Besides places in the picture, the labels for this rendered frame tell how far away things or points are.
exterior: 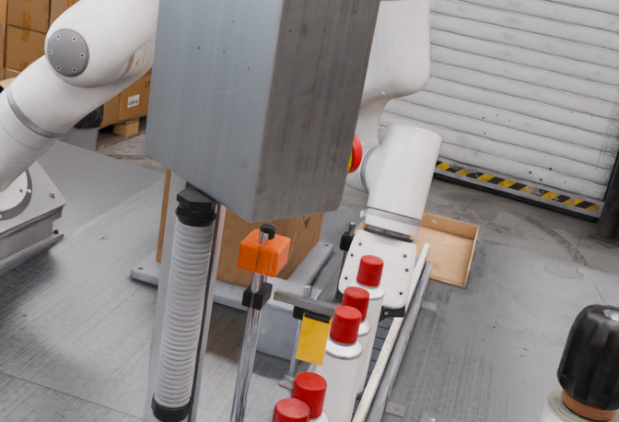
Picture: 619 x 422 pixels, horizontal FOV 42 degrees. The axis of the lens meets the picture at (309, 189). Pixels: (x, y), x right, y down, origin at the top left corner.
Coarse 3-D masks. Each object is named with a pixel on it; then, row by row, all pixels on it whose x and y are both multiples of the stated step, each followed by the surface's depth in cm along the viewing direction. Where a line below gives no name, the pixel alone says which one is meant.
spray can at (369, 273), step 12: (360, 264) 109; (372, 264) 108; (360, 276) 109; (372, 276) 108; (372, 288) 109; (372, 300) 109; (372, 312) 109; (372, 324) 110; (372, 336) 111; (360, 384) 114
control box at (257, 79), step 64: (192, 0) 64; (256, 0) 57; (320, 0) 57; (192, 64) 64; (256, 64) 58; (320, 64) 59; (192, 128) 65; (256, 128) 59; (320, 128) 61; (256, 192) 60; (320, 192) 64
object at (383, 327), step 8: (424, 264) 163; (384, 320) 138; (392, 320) 138; (384, 328) 135; (400, 328) 136; (376, 336) 132; (384, 336) 132; (376, 344) 129; (376, 352) 127; (376, 360) 124; (368, 368) 122; (384, 368) 123; (368, 376) 120; (376, 392) 116; (360, 400) 114; (352, 416) 109
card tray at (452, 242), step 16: (432, 224) 197; (448, 224) 196; (464, 224) 195; (416, 240) 188; (432, 240) 190; (448, 240) 191; (464, 240) 193; (416, 256) 179; (432, 256) 181; (448, 256) 182; (464, 256) 184; (432, 272) 172; (448, 272) 174; (464, 272) 175
